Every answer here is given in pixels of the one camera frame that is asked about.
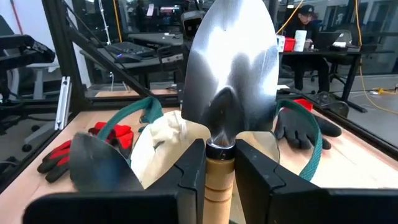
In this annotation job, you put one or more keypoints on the blue white box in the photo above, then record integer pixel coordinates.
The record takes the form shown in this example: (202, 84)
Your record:
(280, 43)

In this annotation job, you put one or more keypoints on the black keyboard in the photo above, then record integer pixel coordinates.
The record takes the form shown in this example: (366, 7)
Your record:
(130, 49)

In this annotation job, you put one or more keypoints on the black computer mouse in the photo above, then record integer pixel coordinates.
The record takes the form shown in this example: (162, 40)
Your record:
(127, 58)

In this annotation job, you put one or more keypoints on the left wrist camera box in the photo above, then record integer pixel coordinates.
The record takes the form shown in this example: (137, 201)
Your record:
(192, 24)

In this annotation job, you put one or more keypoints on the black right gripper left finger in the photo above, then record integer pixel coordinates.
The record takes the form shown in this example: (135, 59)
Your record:
(180, 193)

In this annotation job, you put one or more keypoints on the red box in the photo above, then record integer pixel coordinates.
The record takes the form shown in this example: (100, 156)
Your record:
(289, 45)

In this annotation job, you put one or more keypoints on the white cylinder container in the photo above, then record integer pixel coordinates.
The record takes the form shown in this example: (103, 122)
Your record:
(300, 40)

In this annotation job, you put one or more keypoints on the person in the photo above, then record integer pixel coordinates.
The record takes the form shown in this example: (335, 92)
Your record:
(314, 70)

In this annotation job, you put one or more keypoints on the grey desk with keyboard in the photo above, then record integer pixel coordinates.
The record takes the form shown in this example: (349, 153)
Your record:
(149, 63)

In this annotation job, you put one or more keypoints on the black aluminium rig frame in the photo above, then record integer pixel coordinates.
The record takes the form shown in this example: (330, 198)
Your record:
(66, 62)

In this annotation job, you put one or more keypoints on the black office chair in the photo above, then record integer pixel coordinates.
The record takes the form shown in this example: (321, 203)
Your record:
(21, 49)

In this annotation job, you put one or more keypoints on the red black gardening glove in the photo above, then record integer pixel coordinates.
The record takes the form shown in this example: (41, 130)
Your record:
(295, 130)
(59, 155)

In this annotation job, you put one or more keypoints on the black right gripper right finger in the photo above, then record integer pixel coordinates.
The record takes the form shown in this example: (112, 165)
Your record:
(264, 193)

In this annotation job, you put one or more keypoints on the silver aluminium bracket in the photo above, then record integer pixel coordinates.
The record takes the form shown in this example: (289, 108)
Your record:
(63, 102)

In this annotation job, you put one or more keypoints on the dark laptop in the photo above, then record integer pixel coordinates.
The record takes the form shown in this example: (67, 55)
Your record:
(326, 40)

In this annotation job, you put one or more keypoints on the black office desk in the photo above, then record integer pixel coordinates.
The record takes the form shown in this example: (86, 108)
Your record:
(351, 74)

